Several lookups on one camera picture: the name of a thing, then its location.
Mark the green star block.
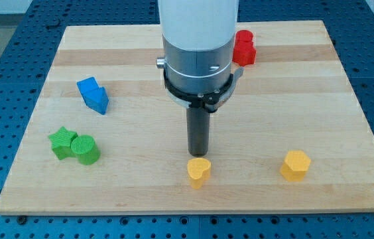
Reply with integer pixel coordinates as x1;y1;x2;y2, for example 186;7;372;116
48;127;78;160

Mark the yellow heart block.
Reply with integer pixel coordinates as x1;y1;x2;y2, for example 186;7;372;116
187;157;212;189

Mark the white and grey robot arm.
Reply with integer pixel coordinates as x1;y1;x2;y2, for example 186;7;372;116
158;0;239;94

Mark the green cylinder block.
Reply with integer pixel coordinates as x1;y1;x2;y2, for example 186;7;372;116
70;135;101;165

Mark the blue triangle block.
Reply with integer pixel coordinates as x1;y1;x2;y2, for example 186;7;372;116
82;87;109;115

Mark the wooden board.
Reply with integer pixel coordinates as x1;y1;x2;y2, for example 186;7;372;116
0;21;374;216

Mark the red pentagon block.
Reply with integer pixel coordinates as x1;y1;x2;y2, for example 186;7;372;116
232;41;257;66

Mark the black clamp ring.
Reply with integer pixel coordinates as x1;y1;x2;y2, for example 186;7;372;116
162;66;245;114

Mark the red cylinder block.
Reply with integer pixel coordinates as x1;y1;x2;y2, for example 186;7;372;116
235;29;254;42

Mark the blue cube block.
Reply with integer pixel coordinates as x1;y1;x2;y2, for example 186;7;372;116
76;77;99;97

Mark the black cylindrical pointer tool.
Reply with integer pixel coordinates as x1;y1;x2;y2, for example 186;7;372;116
186;108;210;157

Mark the yellow hexagon block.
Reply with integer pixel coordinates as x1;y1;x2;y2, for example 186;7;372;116
279;150;311;182

